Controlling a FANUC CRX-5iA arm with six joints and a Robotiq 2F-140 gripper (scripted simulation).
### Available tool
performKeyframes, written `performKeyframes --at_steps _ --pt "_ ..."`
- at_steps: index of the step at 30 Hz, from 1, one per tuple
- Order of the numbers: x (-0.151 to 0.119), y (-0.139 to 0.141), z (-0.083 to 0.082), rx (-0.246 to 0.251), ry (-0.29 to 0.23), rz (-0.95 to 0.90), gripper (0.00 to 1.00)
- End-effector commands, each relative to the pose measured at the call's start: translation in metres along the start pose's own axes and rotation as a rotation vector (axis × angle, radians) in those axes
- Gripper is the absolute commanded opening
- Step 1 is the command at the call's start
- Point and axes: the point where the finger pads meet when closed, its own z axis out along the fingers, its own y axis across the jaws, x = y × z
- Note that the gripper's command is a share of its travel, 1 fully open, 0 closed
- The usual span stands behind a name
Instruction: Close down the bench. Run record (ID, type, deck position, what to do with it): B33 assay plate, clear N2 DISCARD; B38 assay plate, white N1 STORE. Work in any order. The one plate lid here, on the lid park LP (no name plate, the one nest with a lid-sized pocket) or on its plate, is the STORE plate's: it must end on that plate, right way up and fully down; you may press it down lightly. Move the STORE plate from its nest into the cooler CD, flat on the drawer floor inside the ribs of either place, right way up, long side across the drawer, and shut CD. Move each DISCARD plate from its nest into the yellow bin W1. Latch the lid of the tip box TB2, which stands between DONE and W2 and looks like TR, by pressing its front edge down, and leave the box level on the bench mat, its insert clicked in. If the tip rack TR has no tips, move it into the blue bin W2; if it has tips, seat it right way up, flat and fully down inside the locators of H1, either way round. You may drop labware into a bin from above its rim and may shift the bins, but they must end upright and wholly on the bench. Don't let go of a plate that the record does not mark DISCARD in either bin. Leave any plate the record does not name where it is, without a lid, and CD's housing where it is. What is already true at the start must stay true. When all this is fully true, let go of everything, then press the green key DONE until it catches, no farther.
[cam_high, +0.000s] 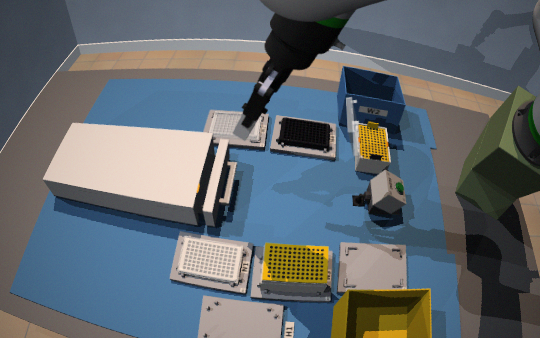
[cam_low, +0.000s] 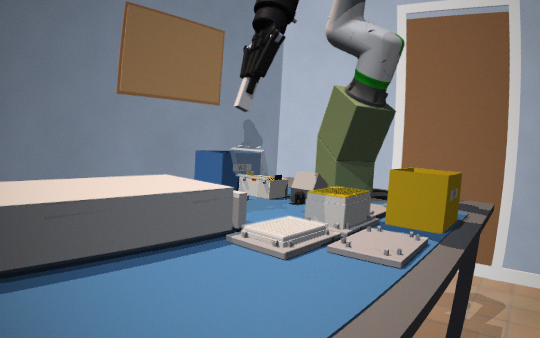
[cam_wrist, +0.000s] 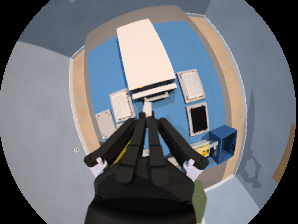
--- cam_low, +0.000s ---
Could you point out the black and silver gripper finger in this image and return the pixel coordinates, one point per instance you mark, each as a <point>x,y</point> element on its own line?
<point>249,53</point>
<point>264,61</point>

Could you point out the blue open-top bin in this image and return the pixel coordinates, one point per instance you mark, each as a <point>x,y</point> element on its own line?
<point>216,168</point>

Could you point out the yellow bin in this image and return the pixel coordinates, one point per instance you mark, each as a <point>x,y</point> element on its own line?
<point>423,199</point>

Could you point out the blue bench mat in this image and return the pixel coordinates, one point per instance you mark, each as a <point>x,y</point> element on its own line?
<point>203,288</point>

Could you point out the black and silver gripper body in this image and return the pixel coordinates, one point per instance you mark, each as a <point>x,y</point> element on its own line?
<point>269,19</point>

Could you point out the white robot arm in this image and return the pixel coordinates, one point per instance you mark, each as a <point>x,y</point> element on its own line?
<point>378,49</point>

